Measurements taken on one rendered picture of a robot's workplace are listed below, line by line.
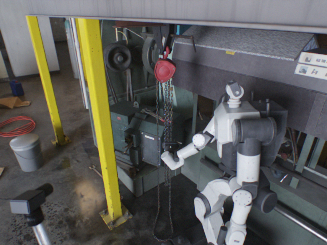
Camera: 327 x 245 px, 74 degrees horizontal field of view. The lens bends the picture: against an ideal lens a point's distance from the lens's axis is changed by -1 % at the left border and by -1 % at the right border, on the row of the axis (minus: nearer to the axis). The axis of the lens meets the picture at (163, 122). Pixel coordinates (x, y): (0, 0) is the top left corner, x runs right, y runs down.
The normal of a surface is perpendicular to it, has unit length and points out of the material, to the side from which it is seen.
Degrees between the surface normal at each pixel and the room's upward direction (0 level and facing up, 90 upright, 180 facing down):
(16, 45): 90
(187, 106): 72
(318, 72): 78
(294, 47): 30
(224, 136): 83
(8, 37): 90
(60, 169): 0
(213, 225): 52
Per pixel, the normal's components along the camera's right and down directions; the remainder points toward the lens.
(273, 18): -0.78, 0.29
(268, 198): 0.48, 0.24
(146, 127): -0.37, -0.36
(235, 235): -0.12, 0.32
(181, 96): 0.60, 0.06
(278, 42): -0.40, -0.62
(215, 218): 0.39, -0.23
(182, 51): -0.76, 0.09
